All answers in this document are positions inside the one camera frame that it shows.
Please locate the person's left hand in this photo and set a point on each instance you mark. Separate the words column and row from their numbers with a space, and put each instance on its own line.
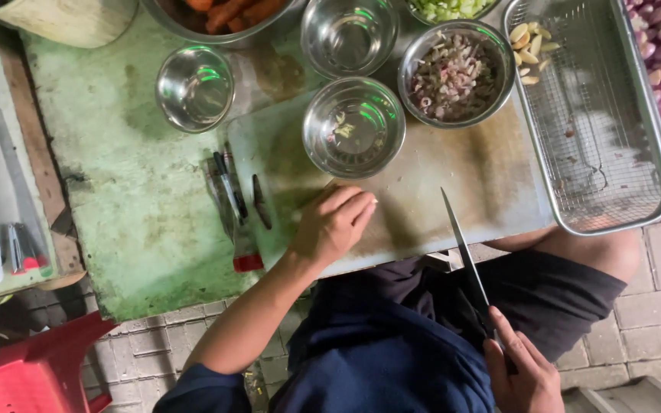
column 325, row 229

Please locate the person's right hand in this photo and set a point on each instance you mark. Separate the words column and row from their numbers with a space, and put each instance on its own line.
column 528, row 381

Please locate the person's left fingers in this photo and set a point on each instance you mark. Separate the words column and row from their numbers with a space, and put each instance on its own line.
column 356, row 203

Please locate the steel bowl with garlic bits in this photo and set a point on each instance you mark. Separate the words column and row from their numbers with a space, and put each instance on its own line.
column 353, row 129

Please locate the small dark paring knife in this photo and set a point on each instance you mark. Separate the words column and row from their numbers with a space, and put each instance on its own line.
column 260, row 201

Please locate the white plastic cutting board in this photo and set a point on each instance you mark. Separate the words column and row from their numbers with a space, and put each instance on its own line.
column 451, row 183

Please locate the clear tube with red cap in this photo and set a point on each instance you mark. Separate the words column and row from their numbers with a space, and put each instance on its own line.
column 247, row 261

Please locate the steel bowl with chopped shallots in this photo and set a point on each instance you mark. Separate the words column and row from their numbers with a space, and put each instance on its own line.
column 408, row 86

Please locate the black marker pen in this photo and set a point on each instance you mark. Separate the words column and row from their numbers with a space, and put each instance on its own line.
column 228, row 186

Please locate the chopped shallots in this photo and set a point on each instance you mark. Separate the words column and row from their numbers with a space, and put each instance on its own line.
column 454, row 77

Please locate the person's blue shirt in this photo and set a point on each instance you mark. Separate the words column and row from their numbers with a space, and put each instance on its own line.
column 388, row 367

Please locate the large empty steel bowl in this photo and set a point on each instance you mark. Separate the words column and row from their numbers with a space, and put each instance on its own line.
column 349, row 37

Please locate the small empty steel bowl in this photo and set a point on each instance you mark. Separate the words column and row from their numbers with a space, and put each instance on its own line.
column 194, row 89

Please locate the steel bowl with green vegetable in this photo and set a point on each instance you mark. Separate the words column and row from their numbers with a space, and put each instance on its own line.
column 416, row 12

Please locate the person's black shorts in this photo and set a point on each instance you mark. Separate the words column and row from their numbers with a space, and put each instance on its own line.
column 548, row 298

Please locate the chopped green vegetable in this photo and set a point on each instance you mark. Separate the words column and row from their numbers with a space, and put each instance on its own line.
column 451, row 8

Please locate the heap of orange carrots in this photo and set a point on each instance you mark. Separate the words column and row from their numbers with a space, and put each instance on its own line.
column 233, row 12

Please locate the heap of peeled garlic cloves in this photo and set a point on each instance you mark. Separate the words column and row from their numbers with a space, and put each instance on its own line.
column 528, row 51

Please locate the person's bare leg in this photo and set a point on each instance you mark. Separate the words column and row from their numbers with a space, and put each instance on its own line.
column 588, row 249

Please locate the steel bowl with carrots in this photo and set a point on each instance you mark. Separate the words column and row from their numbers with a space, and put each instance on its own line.
column 161, row 17

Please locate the brown wooden board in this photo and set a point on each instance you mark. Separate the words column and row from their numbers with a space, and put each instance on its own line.
column 35, row 137

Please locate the red-tipped metal tool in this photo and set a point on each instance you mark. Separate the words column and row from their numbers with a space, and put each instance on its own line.
column 23, row 252

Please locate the long grey metal tool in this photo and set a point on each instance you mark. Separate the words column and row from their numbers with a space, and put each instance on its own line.
column 18, row 172

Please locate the beige round container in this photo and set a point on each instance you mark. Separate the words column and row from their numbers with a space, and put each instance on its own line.
column 66, row 20

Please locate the red plastic stool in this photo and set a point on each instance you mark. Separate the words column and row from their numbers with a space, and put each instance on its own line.
column 32, row 367

